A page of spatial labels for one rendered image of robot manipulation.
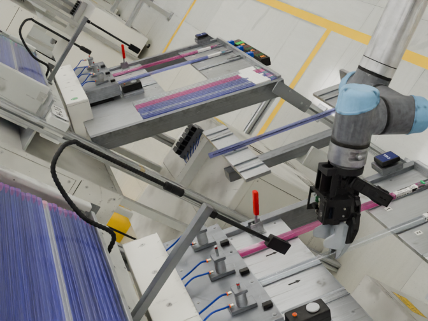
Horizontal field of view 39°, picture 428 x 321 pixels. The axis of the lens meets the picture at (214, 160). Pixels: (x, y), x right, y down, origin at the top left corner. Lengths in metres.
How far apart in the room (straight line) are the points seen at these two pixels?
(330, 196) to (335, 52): 2.21
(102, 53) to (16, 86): 3.63
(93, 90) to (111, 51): 3.36
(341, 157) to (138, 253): 0.46
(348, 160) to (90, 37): 4.61
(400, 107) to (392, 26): 0.18
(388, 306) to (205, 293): 0.60
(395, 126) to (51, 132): 1.15
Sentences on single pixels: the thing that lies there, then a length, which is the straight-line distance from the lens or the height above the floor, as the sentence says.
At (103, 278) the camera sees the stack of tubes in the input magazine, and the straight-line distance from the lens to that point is 1.07.
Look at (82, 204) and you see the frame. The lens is 1.28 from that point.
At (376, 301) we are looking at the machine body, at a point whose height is 0.62.
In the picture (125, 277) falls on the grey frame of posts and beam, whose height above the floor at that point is 1.33.
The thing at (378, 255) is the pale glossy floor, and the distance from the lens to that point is 2.55.
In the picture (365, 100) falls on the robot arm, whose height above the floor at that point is 1.14.
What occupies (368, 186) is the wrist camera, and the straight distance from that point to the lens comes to 1.23.
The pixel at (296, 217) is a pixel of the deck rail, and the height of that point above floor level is 0.94.
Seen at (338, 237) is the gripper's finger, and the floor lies 0.99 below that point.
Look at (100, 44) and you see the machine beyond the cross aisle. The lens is 5.65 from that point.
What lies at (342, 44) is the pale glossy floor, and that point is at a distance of 3.36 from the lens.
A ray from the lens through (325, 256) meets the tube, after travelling 1.29.
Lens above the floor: 1.85
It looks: 29 degrees down
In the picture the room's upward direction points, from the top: 62 degrees counter-clockwise
